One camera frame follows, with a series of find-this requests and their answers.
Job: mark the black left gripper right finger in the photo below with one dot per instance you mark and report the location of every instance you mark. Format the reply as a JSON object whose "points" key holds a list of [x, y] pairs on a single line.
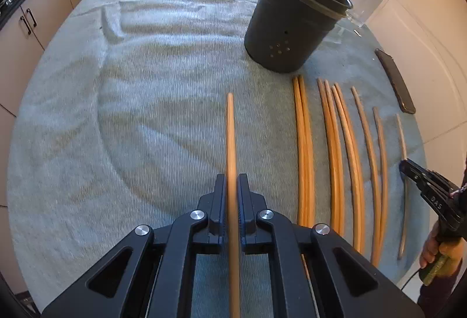
{"points": [[314, 271]]}

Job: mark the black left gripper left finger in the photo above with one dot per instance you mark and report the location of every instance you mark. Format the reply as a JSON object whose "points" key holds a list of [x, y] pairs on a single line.
{"points": [[150, 272]]}

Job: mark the beige lower kitchen cabinets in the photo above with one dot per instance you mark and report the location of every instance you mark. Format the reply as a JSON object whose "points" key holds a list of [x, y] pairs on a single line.
{"points": [[123, 122]]}

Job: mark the person's right hand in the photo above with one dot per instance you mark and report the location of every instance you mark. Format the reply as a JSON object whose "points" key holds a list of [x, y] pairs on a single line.
{"points": [[453, 250]]}

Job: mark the black smartphone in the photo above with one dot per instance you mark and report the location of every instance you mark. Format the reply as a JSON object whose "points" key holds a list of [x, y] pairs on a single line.
{"points": [[397, 82]]}

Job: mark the light blue towel mat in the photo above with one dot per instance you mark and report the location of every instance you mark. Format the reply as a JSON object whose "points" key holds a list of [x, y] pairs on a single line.
{"points": [[348, 59]]}

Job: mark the black perforated utensil holder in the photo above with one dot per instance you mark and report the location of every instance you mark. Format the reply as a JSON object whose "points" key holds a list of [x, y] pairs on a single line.
{"points": [[282, 34]]}

